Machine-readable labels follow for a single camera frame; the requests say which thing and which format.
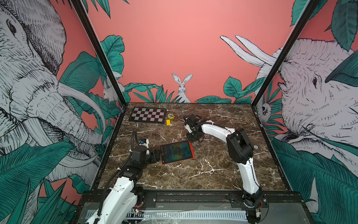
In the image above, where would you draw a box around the black white checkerboard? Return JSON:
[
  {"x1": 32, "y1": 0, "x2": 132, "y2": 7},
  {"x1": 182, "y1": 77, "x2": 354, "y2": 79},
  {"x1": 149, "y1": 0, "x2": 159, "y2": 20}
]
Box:
[{"x1": 129, "y1": 107, "x2": 167, "y2": 124}]

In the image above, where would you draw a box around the yellow tape measure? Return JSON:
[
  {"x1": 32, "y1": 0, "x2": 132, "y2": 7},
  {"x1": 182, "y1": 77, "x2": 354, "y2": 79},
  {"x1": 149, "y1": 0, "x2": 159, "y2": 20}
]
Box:
[{"x1": 167, "y1": 113, "x2": 175, "y2": 119}]

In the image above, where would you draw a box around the red writing tablet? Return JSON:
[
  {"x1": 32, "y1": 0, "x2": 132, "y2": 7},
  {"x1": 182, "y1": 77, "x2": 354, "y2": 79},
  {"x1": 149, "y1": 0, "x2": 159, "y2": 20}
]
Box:
[{"x1": 160, "y1": 140, "x2": 195, "y2": 165}]

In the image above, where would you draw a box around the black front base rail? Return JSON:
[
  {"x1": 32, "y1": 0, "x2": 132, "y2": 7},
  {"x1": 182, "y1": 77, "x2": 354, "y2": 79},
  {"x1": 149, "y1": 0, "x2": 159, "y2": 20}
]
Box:
[{"x1": 69, "y1": 189, "x2": 317, "y2": 224}]

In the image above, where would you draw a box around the white perforated strip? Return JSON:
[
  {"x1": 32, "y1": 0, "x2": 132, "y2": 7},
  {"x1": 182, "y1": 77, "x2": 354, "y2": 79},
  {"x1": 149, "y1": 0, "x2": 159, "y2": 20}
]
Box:
[{"x1": 84, "y1": 209, "x2": 248, "y2": 221}]

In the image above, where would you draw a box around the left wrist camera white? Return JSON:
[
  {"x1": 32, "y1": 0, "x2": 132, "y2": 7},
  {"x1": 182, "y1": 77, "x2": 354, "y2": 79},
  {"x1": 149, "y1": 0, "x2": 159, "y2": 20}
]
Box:
[{"x1": 139, "y1": 139, "x2": 149, "y2": 148}]

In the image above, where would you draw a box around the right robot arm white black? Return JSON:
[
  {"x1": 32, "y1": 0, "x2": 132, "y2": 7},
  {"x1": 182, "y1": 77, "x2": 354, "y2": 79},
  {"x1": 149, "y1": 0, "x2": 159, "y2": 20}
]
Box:
[{"x1": 183, "y1": 114, "x2": 264, "y2": 209}]

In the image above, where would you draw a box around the black frame post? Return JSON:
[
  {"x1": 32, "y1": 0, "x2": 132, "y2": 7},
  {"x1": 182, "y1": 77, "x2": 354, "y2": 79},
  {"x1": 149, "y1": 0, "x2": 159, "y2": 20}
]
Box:
[
  {"x1": 71, "y1": 0, "x2": 127, "y2": 106},
  {"x1": 251, "y1": 0, "x2": 319, "y2": 109}
]

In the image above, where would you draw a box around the left black frame post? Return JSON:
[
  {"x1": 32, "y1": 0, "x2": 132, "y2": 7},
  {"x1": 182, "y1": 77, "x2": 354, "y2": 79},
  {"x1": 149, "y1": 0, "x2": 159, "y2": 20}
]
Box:
[{"x1": 71, "y1": 0, "x2": 127, "y2": 106}]

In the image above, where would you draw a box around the right black frame post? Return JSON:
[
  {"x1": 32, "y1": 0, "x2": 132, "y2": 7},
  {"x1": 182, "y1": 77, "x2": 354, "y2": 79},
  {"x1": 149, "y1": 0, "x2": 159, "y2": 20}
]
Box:
[{"x1": 251, "y1": 0, "x2": 319, "y2": 109}]

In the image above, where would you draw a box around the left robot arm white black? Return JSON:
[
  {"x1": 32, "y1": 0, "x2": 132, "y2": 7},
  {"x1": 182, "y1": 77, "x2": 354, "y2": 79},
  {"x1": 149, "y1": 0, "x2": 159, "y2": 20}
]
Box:
[{"x1": 86, "y1": 145, "x2": 160, "y2": 224}]

